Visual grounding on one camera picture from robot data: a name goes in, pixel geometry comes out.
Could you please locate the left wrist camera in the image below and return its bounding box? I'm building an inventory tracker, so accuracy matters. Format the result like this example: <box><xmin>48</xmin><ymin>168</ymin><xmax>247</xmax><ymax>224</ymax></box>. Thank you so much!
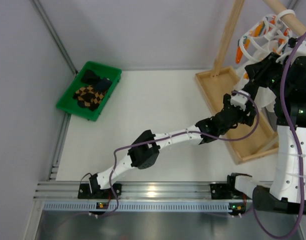
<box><xmin>230</xmin><ymin>90</ymin><xmax>251</xmax><ymax>111</ymax></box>

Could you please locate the white cloth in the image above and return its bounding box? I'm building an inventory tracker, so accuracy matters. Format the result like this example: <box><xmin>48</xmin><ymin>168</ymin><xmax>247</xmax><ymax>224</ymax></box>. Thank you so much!
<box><xmin>234</xmin><ymin>50</ymin><xmax>291</xmax><ymax>112</ymax></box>

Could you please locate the white slotted cable duct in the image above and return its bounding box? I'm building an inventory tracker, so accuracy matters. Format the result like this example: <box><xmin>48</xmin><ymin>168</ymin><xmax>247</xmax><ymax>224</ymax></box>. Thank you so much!
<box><xmin>43</xmin><ymin>201</ymin><xmax>242</xmax><ymax>213</ymax></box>

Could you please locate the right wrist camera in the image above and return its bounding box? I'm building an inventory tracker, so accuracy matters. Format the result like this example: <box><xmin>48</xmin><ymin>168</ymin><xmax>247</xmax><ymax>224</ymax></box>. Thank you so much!
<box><xmin>276</xmin><ymin>37</ymin><xmax>306</xmax><ymax>63</ymax></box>

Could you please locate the brown argyle sock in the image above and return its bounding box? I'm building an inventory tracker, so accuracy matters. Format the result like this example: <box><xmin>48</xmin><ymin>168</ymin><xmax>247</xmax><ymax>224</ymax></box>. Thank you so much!
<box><xmin>88</xmin><ymin>88</ymin><xmax>108</xmax><ymax>111</ymax></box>
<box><xmin>73</xmin><ymin>85</ymin><xmax>94</xmax><ymax>108</ymax></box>

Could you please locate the dark navy sock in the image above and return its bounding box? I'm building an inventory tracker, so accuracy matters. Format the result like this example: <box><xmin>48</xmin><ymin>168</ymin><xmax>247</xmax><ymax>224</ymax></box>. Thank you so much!
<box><xmin>94</xmin><ymin>78</ymin><xmax>112</xmax><ymax>92</ymax></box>

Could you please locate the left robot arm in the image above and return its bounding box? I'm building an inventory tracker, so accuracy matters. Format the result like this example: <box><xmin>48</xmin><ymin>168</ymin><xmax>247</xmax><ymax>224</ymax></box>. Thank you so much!
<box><xmin>78</xmin><ymin>90</ymin><xmax>259</xmax><ymax>199</ymax></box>

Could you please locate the green plastic tray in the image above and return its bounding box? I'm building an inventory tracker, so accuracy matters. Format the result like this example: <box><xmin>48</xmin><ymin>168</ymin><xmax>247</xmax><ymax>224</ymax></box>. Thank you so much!
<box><xmin>56</xmin><ymin>61</ymin><xmax>122</xmax><ymax>122</ymax></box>

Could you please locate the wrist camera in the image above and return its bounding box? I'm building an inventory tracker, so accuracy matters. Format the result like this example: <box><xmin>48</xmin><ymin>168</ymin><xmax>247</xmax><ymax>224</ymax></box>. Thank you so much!
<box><xmin>230</xmin><ymin>90</ymin><xmax>251</xmax><ymax>111</ymax></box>
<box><xmin>276</xmin><ymin>37</ymin><xmax>306</xmax><ymax>63</ymax></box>

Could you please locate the wooden rack frame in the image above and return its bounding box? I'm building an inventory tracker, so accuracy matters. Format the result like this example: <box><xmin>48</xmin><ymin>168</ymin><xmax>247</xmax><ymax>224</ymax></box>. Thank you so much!
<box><xmin>194</xmin><ymin>0</ymin><xmax>306</xmax><ymax>165</ymax></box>

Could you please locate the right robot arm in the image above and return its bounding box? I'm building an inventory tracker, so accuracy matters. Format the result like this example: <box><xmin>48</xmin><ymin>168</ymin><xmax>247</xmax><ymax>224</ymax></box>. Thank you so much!
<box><xmin>227</xmin><ymin>52</ymin><xmax>306</xmax><ymax>216</ymax></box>

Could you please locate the aluminium mounting rail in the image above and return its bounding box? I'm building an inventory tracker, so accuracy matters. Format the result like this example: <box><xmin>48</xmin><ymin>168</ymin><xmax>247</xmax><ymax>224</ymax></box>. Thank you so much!
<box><xmin>33</xmin><ymin>181</ymin><xmax>215</xmax><ymax>201</ymax></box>

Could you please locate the white clip hanger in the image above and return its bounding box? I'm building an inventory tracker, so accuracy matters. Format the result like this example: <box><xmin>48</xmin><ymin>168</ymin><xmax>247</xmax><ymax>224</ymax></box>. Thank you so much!
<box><xmin>235</xmin><ymin>9</ymin><xmax>296</xmax><ymax>64</ymax></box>

